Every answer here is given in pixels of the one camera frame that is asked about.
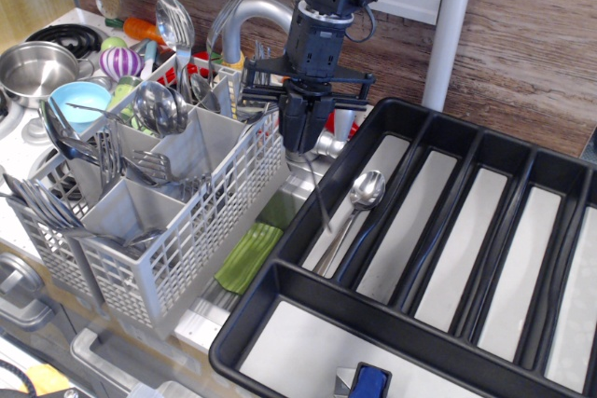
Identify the stainless steel pot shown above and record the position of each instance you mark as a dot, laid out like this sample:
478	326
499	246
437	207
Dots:
31	71

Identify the steel spoon in tray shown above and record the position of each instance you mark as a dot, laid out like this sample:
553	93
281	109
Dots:
365	194

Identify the purple striped toy eggplant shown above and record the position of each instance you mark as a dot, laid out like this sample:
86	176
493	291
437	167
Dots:
119	62

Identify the black cutlery tray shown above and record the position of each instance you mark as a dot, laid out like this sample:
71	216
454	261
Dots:
475	276

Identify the silver toy faucet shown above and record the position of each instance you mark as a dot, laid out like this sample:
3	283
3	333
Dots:
335	134

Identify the steel fork middle compartment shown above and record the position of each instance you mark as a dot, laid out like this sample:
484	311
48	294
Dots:
154	165

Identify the orange toy carrot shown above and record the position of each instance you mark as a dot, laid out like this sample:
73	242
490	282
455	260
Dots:
137	29

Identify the light blue bowl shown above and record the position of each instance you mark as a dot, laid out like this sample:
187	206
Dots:
78	102

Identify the black stove burner coil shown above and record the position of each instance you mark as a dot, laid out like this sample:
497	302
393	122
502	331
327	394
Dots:
80	40

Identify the large steel serving spoon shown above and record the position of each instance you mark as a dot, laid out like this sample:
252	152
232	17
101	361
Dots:
160	108

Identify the blue clip object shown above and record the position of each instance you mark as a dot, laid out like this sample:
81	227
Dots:
364	381

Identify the white metal post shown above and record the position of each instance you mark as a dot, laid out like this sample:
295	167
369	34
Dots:
450	22

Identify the tall steel spoon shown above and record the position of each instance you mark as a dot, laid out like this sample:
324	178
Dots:
177	31

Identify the grey plastic cutlery basket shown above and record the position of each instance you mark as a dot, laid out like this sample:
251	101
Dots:
141	252

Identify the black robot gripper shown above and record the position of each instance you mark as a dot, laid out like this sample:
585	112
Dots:
310	67

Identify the steel knives bundle front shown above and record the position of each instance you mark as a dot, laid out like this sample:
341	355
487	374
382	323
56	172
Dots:
43	203

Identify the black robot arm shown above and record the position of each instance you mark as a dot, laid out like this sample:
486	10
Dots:
307	83

